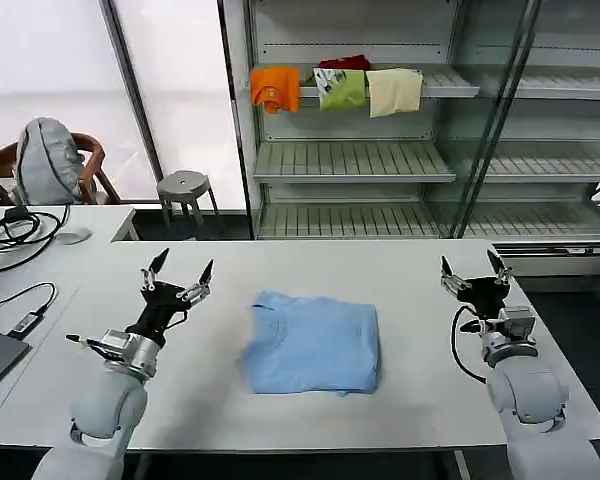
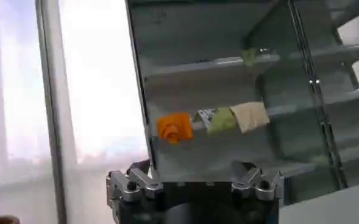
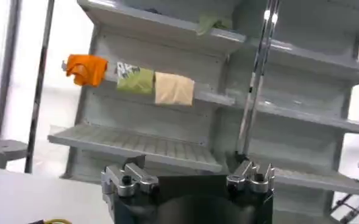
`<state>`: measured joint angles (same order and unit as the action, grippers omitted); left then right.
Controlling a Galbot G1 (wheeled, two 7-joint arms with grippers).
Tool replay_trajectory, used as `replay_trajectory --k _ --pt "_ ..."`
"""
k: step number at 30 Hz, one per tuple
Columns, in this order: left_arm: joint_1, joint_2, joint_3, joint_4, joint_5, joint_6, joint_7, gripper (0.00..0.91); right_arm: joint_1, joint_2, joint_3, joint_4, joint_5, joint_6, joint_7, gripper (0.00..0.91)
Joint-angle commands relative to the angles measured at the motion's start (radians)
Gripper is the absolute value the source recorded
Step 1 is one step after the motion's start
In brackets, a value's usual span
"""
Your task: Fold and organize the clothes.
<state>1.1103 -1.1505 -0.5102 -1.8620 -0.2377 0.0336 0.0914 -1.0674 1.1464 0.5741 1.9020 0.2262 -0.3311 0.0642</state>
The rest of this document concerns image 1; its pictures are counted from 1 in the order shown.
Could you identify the brown wooden chair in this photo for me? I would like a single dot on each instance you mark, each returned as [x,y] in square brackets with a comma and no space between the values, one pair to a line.
[96,156]

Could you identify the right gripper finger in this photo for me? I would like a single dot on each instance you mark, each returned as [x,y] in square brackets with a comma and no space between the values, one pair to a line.
[496,261]
[447,267]

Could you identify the pale grey computer mouse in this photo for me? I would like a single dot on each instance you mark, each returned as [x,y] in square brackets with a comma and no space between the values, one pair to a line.
[75,235]

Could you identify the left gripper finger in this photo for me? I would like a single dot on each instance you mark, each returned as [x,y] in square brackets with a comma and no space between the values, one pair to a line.
[206,274]
[159,261]

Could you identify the light blue shirt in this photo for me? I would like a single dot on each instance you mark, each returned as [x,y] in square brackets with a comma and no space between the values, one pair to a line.
[315,345]

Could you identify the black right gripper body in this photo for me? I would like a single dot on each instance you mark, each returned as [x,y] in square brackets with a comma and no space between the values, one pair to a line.
[485,295]

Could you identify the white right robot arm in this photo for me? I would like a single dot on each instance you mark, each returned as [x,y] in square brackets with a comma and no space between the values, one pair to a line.
[530,400]

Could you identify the grey metal shelf with clothes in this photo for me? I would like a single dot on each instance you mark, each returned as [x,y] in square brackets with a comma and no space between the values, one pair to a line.
[352,160]

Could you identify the grey backpack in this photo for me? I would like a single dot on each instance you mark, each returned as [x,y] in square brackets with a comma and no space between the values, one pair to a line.
[45,165]

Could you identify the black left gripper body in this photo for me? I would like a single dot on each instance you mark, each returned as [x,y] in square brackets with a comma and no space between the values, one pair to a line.
[162,310]

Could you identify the grey round stool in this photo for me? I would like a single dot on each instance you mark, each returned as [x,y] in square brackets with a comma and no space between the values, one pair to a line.
[184,184]

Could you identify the dark slanted window post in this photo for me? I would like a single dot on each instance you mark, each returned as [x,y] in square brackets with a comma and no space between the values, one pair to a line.
[132,90]

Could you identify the glass-fronted grey cabinet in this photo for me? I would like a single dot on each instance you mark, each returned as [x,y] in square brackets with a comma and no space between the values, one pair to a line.
[547,150]

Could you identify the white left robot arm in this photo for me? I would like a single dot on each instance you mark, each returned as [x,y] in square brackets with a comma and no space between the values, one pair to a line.
[107,400]

